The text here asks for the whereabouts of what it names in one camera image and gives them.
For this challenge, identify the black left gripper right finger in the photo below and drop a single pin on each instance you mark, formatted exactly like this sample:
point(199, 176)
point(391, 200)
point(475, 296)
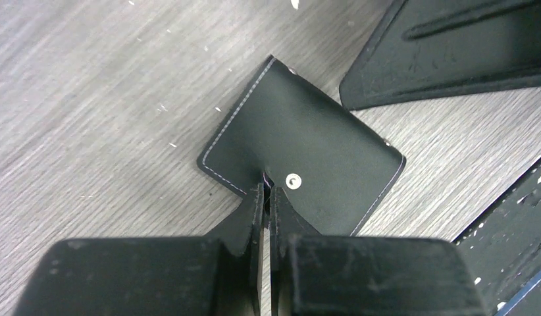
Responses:
point(316, 274)

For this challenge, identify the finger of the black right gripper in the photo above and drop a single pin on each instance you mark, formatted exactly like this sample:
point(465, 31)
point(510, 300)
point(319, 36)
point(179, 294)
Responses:
point(431, 49)

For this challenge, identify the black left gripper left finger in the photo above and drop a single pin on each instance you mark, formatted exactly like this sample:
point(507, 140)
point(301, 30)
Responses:
point(218, 273)

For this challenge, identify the black leather card holder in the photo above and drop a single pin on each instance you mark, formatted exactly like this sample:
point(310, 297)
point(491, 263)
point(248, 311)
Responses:
point(334, 169)

